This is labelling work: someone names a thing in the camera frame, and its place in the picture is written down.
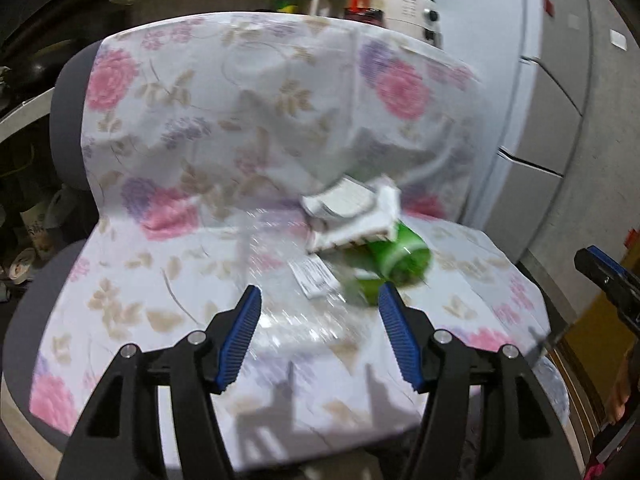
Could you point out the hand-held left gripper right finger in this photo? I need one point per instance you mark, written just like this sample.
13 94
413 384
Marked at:
400 340

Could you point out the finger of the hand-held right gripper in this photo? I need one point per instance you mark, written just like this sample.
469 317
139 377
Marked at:
605 260

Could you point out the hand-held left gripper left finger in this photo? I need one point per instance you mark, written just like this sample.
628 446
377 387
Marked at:
237 340

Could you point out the green plastic bottle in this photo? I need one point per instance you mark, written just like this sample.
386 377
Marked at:
400 255

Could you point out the clear plastic bag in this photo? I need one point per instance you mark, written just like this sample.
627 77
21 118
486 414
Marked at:
312 277

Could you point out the white carton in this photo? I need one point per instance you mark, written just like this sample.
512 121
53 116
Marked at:
350 210

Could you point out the yellow wooden door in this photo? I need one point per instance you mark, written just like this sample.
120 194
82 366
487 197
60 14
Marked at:
590 350

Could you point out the grey refrigerator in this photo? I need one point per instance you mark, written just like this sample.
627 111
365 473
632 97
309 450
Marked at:
525 60

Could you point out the floral printed cloth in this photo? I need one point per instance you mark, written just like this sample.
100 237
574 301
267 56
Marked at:
200 110

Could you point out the red fridge sticker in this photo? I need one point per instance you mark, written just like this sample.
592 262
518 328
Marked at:
549 7

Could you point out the grey office chair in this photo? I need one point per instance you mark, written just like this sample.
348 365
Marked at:
70 125

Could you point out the white air fryer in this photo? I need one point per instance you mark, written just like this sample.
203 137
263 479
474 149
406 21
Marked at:
405 7

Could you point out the dark soy sauce jug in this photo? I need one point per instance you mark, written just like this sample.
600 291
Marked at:
365 17

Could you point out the yellow green bottle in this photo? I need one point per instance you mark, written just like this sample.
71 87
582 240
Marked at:
288 1

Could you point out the white jug red cap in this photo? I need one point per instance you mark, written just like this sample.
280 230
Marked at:
318 4

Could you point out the white wall switch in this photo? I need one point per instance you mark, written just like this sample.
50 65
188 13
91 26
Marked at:
619 40

